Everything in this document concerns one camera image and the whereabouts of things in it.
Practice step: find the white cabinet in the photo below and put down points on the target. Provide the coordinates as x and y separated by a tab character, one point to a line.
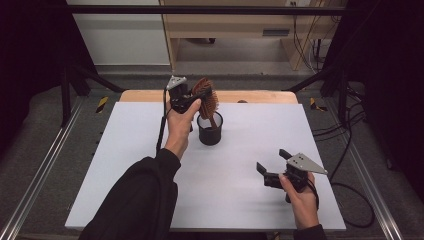
123	40

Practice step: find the black metal stand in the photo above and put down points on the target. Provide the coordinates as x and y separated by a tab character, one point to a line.
66	96
341	96

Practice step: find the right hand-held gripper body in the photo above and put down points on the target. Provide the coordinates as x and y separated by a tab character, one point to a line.
305	164

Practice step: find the white table mat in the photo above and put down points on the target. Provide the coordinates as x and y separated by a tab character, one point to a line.
240	173

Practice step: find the yellow black tape strip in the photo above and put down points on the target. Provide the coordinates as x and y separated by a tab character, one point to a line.
102	104
315	104

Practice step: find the wooden table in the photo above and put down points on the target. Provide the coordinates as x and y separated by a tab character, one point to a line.
260	96

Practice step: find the black mesh cup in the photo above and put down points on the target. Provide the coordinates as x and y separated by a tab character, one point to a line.
210	136

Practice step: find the person's left hand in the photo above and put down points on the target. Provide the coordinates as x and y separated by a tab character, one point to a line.
180	130

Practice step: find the black curtain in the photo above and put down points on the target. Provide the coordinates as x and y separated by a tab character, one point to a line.
30	66
393	83

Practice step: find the aluminium rail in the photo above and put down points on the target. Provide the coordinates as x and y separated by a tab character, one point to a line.
40	166
373	193

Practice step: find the light wooden desk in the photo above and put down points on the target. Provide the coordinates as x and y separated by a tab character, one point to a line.
226	25

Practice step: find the brown wooden hairbrush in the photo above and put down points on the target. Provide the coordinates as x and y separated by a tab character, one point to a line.
209	106

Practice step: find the person's right hand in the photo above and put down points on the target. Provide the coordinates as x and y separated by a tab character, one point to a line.
305	206

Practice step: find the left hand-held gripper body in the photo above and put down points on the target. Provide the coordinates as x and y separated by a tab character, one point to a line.
176	87

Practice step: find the black horizontal frame bar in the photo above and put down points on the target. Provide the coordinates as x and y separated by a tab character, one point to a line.
200	10

